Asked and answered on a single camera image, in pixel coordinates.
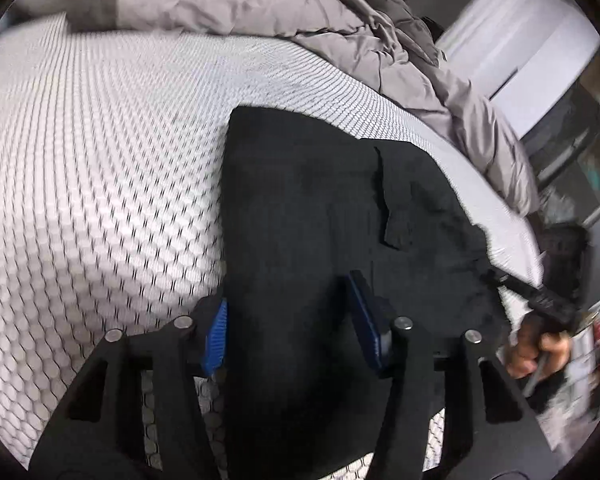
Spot black pants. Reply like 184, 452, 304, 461
221, 106, 510, 479

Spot person's right hand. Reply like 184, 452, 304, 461
505, 312, 572, 382

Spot grey duvet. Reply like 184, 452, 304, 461
15, 0, 540, 216

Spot dark glass wardrobe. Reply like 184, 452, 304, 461
522, 47, 600, 226

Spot white patterned mattress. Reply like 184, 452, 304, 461
0, 15, 542, 463

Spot white curtain right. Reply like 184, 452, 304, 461
438, 0, 600, 138

